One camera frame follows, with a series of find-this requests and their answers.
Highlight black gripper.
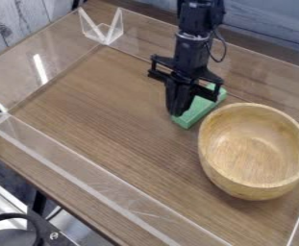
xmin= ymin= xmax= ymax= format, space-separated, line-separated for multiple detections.
xmin=148 ymin=31 xmax=223 ymax=116

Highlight green rectangular block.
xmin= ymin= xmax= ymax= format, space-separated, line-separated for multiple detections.
xmin=171 ymin=88 xmax=227 ymax=130

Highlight light wooden bowl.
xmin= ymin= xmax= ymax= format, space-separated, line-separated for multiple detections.
xmin=197 ymin=103 xmax=299 ymax=201

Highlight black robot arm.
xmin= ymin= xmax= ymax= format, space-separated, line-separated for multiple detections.
xmin=148 ymin=0 xmax=225 ymax=117

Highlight black table leg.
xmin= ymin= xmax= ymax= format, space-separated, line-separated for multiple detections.
xmin=32 ymin=191 xmax=48 ymax=215

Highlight clear acrylic corner bracket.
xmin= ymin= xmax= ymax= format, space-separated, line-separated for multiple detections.
xmin=77 ymin=8 xmax=122 ymax=45

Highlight clear acrylic front wall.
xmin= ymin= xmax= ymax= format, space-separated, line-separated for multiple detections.
xmin=0 ymin=109 xmax=231 ymax=246

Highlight black metal base plate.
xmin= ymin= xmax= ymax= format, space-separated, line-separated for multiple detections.
xmin=26 ymin=218 xmax=80 ymax=246

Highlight black cable loop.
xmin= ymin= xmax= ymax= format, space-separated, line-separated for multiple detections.
xmin=0 ymin=212 xmax=46 ymax=246

